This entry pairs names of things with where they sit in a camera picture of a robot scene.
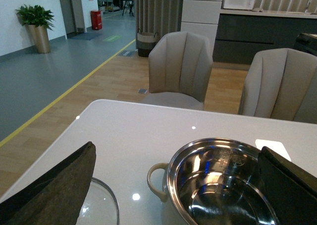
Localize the striped woven basket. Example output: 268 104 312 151
136 28 159 57

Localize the floor socket plate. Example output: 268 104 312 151
138 89 148 94

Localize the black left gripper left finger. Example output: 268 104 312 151
0 142 96 225

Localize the green potted plant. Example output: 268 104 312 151
15 4 54 30

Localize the beige upholstered chair left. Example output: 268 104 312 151
142 32 213 111

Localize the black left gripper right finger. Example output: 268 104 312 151
258 146 317 225

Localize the beige upholstered chair right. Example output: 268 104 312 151
238 48 317 123

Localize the beige upholstered chair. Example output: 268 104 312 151
142 32 213 111
238 48 317 123

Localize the white microwave oven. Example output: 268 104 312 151
222 0 255 10

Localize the distant black table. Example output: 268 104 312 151
120 0 134 16

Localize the glass lid with beige knob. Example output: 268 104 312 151
76 177 120 225

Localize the dark kitchen counter cabinet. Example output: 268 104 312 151
213 12 317 64

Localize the gold plant pot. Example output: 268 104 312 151
26 25 51 54

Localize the white drawer column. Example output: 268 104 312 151
180 0 222 52

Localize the red fire extinguisher box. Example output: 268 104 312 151
90 10 102 30

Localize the white electric cooking pot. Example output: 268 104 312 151
147 138 279 225

